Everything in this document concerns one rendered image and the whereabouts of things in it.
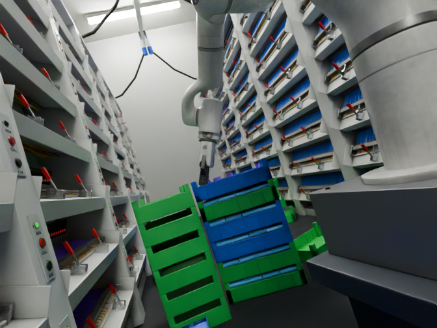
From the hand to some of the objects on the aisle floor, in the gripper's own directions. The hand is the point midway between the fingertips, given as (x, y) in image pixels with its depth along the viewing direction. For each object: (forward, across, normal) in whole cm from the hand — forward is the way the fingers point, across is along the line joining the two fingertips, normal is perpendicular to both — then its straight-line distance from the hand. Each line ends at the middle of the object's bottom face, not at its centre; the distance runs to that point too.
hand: (203, 179), depth 110 cm
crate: (+39, -6, +29) cm, 49 cm away
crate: (+27, -29, +53) cm, 66 cm away
